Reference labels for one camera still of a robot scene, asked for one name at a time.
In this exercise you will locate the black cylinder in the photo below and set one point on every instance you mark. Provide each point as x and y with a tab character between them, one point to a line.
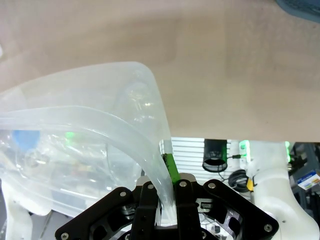
215	152

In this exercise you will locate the white device with green light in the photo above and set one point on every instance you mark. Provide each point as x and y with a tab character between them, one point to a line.
244	150

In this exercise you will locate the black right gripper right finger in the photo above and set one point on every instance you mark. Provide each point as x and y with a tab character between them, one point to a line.
187	215

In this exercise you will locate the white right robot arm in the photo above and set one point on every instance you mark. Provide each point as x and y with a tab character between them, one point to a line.
272	190

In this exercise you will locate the blue grey tray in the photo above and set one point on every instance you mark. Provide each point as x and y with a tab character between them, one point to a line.
300	7

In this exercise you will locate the white slatted panel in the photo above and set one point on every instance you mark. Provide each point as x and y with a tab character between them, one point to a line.
187	155

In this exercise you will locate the yellow tag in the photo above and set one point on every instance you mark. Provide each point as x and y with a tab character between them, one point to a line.
250	185

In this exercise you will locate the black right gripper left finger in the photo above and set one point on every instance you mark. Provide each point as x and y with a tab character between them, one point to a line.
145	215

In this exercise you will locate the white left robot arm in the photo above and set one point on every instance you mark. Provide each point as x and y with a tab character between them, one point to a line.
15	217

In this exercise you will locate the blue and white box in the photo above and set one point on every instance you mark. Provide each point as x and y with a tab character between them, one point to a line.
310	180

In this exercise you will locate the clear bottle with blue cap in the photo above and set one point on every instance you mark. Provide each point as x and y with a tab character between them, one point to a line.
25	140

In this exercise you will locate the translucent plastic basket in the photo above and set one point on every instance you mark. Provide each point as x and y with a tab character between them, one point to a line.
100	87

